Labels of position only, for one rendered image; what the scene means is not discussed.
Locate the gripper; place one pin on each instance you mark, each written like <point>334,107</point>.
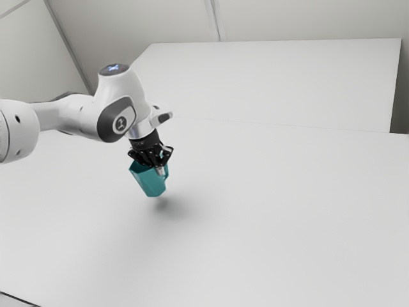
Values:
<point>147,147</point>

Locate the teal faceted mug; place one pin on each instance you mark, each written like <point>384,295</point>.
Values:
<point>150,184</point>

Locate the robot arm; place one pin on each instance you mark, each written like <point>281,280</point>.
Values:
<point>83,112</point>

